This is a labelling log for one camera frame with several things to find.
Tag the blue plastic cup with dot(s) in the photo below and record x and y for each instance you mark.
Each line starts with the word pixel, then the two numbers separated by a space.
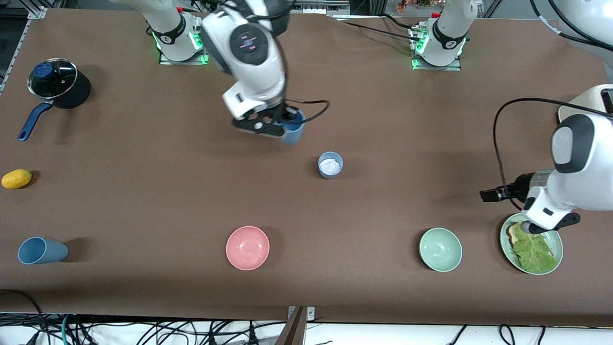
pixel 293 136
pixel 43 251

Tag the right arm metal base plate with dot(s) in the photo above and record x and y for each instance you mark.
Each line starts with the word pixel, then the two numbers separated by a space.
pixel 206 52

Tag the green lettuce leaf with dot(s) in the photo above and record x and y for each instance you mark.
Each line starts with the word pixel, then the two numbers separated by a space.
pixel 534 254

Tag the blue cup holding white paper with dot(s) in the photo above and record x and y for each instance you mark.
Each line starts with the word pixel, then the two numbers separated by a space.
pixel 330 176

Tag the metal table bracket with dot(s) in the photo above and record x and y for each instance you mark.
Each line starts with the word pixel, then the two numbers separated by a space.
pixel 311 314

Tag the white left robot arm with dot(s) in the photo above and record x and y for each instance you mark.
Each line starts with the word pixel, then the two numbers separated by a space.
pixel 589 187

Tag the mint green plate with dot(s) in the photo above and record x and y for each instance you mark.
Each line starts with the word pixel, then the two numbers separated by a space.
pixel 555 244

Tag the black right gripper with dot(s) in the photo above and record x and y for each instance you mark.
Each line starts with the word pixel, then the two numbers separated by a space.
pixel 281 113

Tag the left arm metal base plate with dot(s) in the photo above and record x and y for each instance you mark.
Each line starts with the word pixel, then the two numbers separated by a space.
pixel 445 68

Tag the mint green bowl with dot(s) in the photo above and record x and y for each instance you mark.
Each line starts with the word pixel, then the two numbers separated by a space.
pixel 440 249

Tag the toast slice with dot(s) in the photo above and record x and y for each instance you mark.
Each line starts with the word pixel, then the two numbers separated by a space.
pixel 512 237

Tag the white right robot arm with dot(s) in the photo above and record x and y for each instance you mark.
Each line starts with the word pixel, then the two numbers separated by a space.
pixel 249 72

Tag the grey metal box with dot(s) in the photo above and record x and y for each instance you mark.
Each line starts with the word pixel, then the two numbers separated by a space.
pixel 318 6

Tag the yellow lemon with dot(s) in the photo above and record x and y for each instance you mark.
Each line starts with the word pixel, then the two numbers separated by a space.
pixel 17 178

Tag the cream toaster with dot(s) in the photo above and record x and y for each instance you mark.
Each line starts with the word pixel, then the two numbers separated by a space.
pixel 582 103

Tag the glass pot lid blue knob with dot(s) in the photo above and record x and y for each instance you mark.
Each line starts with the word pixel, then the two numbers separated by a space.
pixel 52 79

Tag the pink bowl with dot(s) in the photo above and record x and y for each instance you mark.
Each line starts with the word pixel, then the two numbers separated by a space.
pixel 247 248

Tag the crumpled white paper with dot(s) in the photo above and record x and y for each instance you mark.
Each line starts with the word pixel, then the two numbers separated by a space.
pixel 330 166

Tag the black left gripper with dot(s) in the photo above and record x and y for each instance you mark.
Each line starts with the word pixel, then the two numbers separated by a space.
pixel 517 188

